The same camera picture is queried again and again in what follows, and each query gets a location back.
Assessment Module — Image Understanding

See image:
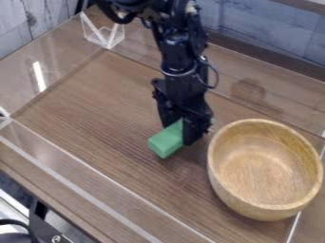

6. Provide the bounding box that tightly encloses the green rectangular block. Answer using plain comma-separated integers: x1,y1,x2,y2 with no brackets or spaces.
148,119,189,159

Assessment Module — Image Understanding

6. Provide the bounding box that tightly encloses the clear acrylic corner bracket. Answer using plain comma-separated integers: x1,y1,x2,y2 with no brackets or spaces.
81,12,125,49

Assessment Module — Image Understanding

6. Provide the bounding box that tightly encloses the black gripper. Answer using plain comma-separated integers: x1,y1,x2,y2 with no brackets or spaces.
152,67,213,145

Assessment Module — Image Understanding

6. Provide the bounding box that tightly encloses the black metal table frame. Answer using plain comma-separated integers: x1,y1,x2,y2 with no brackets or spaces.
30,199,85,243

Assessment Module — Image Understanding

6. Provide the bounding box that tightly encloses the wooden bowl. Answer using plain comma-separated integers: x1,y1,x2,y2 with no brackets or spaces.
208,119,324,221

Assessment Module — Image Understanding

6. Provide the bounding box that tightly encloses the black cable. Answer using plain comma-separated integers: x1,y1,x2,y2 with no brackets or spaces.
0,217,33,243

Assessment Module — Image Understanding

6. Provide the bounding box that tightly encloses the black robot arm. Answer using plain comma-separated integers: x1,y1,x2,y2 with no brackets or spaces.
94,0,219,145

